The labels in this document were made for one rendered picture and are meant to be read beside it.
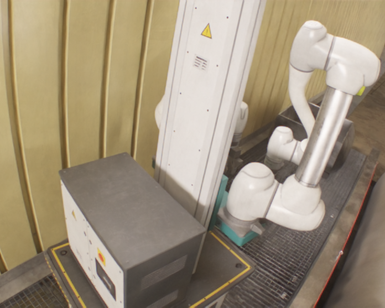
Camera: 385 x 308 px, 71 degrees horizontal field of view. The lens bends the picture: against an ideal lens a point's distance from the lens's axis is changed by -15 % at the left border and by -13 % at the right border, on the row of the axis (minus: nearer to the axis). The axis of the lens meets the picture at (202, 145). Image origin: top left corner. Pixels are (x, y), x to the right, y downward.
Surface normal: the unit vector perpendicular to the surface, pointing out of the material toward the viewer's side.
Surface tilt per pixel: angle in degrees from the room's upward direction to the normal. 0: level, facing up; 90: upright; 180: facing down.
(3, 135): 90
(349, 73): 86
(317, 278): 0
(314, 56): 109
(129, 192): 0
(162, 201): 0
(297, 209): 77
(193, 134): 90
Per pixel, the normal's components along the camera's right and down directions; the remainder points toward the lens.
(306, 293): 0.17, -0.84
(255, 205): -0.35, 0.39
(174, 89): -0.73, 0.22
